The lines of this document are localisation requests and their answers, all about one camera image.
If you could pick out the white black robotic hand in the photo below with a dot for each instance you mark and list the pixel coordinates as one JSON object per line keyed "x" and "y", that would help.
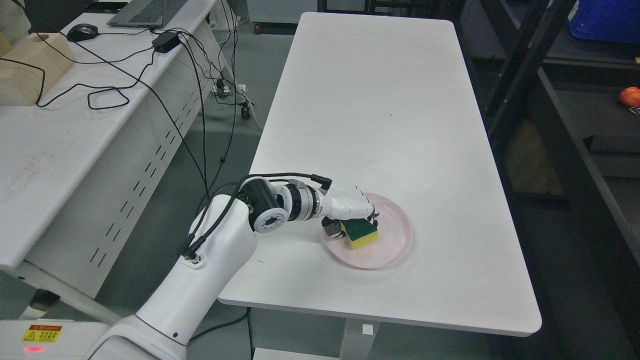
{"x": 344, "y": 202}

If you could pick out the green yellow sponge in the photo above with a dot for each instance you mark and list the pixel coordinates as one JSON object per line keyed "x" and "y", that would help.
{"x": 359, "y": 232}

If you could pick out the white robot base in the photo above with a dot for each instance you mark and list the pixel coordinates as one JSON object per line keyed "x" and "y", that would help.
{"x": 75, "y": 341}

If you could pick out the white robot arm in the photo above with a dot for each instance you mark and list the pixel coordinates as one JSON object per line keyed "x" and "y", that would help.
{"x": 219, "y": 245}

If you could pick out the black metal shelf rack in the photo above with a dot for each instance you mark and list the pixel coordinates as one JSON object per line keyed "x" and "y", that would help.
{"x": 591, "y": 138}

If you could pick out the pink round plate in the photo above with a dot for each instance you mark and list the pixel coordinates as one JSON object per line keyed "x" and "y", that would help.
{"x": 394, "y": 238}

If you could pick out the white work table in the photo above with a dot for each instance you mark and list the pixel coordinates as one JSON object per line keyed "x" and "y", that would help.
{"x": 386, "y": 103}

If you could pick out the white power strip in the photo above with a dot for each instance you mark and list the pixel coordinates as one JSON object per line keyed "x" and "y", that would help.
{"x": 224, "y": 90}

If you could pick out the black power adapter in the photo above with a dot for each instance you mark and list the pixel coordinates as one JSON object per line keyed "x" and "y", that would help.
{"x": 165, "y": 42}

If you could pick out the white side desk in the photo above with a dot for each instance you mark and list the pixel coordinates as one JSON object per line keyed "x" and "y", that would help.
{"x": 76, "y": 175}

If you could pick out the grey laptop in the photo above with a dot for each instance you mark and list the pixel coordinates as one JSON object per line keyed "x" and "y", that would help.
{"x": 146, "y": 13}

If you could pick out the orange round object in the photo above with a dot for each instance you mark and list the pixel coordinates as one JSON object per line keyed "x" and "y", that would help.
{"x": 630, "y": 97}

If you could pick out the black computer mouse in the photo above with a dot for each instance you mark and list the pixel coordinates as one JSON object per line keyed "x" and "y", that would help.
{"x": 82, "y": 32}

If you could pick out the blue plastic bin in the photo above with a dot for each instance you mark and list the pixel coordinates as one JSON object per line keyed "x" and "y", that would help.
{"x": 616, "y": 21}

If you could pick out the yellow warning label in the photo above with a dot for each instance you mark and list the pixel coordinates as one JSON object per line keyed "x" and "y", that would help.
{"x": 37, "y": 333}

